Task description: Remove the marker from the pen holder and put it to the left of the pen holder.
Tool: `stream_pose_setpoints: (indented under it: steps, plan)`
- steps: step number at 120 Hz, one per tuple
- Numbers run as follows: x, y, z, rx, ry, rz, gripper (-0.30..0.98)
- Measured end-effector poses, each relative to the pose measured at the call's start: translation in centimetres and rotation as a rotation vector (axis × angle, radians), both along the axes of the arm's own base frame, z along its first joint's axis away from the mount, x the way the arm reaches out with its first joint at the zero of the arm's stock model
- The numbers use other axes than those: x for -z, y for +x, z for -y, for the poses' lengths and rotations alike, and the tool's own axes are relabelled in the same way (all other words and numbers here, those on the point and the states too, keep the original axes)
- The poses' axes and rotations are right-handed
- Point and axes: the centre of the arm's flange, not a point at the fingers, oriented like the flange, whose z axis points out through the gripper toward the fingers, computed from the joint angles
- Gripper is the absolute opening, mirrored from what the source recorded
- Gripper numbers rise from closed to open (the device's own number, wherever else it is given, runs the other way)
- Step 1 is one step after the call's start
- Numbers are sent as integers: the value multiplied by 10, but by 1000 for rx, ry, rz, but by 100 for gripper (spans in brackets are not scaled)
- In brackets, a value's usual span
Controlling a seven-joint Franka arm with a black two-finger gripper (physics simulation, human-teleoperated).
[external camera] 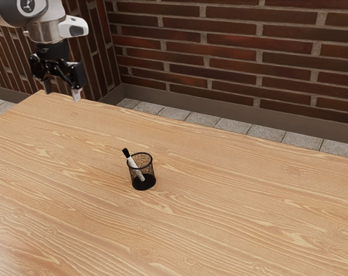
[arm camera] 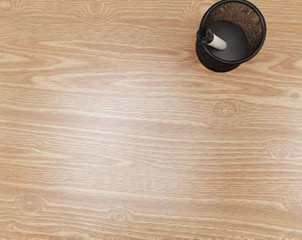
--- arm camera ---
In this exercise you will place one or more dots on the white pen with black cap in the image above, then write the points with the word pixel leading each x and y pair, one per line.
pixel 215 41

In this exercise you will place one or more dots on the black mesh pen holder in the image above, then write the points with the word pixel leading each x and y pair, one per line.
pixel 250 22

